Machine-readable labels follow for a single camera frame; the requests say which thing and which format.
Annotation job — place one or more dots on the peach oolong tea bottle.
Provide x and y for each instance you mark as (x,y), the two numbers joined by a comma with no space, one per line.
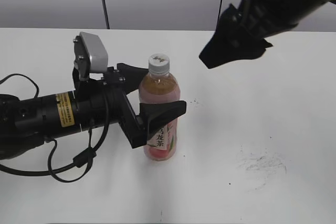
(155,90)

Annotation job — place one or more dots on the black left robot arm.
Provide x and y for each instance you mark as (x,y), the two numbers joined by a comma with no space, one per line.
(26,124)

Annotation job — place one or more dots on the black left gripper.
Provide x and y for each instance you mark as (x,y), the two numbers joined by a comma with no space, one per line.
(106,101)

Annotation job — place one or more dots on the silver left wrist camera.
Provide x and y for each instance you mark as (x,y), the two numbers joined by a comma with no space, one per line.
(90,55)

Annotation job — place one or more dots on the white bottle cap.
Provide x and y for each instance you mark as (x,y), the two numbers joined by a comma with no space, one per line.
(159,64)

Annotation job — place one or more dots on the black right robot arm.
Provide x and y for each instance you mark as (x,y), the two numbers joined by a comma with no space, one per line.
(266,18)

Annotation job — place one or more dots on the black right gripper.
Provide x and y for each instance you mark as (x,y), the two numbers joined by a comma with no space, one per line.
(232,41)

